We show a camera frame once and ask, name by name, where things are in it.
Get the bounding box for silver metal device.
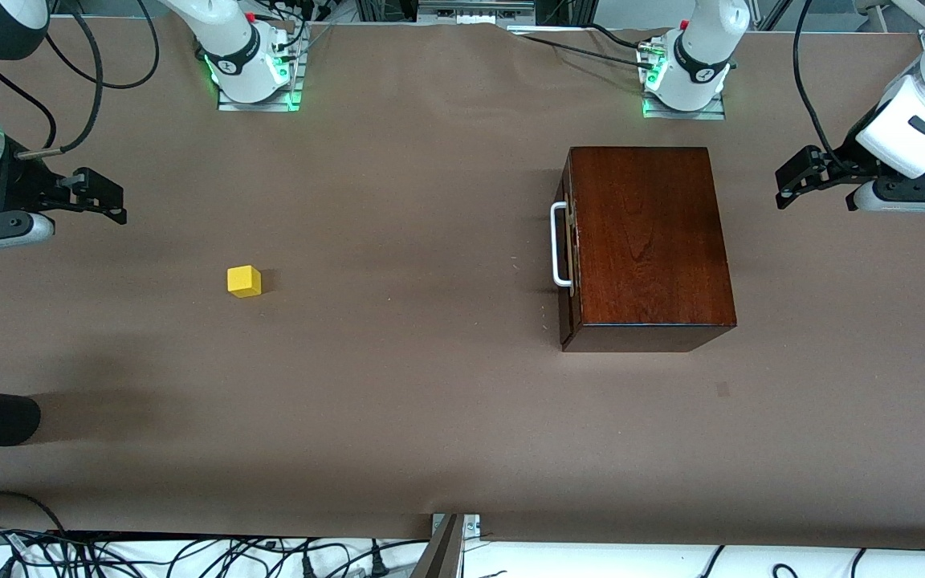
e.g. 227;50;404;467
418;0;537;23

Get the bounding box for yellow cube block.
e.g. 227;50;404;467
226;264;263;299

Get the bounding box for white frame strut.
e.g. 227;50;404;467
856;0;925;31

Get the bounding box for brown table cover sheet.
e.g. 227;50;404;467
0;16;925;541

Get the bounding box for dark wooden drawer cabinet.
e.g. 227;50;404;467
560;146;738;353

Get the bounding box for wooden drawer with white handle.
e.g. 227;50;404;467
551;154;585;349

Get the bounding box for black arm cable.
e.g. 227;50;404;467
0;60;59;153
43;0;161;91

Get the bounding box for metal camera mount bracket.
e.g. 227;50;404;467
413;513;483;578

